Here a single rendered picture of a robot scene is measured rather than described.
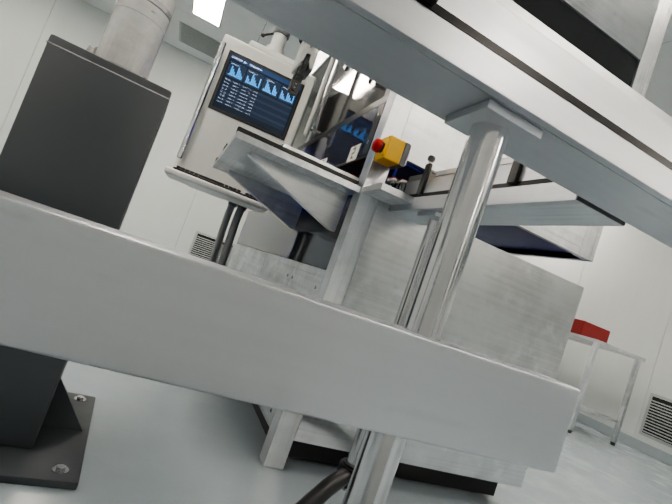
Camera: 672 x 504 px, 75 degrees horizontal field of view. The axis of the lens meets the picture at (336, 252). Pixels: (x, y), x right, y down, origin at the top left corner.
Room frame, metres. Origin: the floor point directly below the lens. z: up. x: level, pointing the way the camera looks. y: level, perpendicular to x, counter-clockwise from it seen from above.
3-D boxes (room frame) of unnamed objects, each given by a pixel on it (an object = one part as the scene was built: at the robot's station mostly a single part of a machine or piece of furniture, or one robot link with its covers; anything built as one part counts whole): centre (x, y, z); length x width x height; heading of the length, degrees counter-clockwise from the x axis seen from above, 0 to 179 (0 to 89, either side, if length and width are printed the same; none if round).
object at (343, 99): (2.01, 0.23, 1.51); 0.47 x 0.01 x 0.59; 21
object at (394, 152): (1.28, -0.06, 1.00); 0.08 x 0.07 x 0.07; 111
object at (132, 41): (1.05, 0.64, 0.95); 0.19 x 0.19 x 0.18
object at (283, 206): (1.84, 0.37, 0.80); 0.34 x 0.03 x 0.13; 111
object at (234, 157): (1.61, 0.27, 0.87); 0.70 x 0.48 x 0.02; 21
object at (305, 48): (1.34, 0.30, 1.21); 0.10 x 0.07 x 0.11; 20
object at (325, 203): (1.37, 0.19, 0.80); 0.34 x 0.03 x 0.13; 111
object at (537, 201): (1.07, -0.29, 0.92); 0.69 x 0.15 x 0.16; 21
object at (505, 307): (2.47, -0.11, 0.44); 2.06 x 1.00 x 0.88; 21
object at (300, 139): (2.52, 0.42, 1.51); 0.49 x 0.01 x 0.59; 21
